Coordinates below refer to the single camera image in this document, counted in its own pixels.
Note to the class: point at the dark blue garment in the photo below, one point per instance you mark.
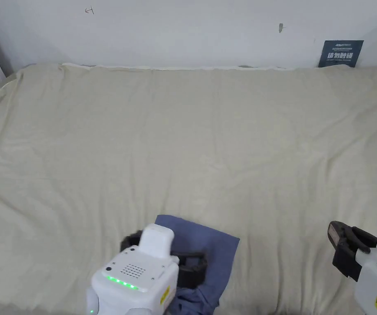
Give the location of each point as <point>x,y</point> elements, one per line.
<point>213,241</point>

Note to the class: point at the bed with beige sheet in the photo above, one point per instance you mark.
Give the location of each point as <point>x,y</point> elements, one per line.
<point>188,147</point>

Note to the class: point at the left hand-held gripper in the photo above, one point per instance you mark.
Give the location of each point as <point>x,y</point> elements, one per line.
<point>132,279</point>

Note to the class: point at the dark blue sign card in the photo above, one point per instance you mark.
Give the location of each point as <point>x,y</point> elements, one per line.
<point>341,54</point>

